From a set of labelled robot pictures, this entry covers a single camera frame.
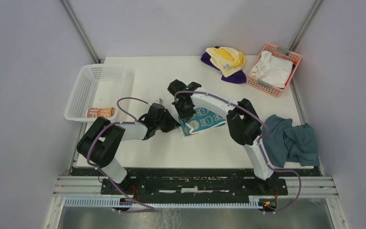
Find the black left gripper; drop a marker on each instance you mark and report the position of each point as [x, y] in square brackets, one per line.
[172, 123]

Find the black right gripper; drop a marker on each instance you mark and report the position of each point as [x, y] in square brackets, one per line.
[185, 116]

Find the teal bunny pattern towel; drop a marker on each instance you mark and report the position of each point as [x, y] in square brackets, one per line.
[203, 120]

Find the cream rabbit text towel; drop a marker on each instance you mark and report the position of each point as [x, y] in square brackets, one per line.
[106, 112]

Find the white plastic basket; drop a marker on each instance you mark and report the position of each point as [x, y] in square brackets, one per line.
[97, 86]

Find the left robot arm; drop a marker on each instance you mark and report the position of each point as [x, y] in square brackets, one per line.
[101, 141]

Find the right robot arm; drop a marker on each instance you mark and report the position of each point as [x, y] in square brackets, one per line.
[244, 125]

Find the purple cloth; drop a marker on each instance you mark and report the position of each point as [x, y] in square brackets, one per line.
[237, 78]

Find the yellow cloth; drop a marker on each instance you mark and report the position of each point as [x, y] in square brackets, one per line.
[228, 60]

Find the pink plastic basket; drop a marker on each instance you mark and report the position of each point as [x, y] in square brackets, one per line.
[280, 53]

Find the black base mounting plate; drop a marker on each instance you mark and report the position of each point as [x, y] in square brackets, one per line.
[200, 186]

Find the white cloth in basket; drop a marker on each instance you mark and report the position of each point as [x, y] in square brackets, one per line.
[272, 70]

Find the dark teal cloth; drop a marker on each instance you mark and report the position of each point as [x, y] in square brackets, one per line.
[287, 143]

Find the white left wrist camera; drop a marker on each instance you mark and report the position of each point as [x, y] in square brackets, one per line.
[159, 101]

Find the white toothed cable rail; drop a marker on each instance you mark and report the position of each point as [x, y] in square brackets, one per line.
[117, 202]

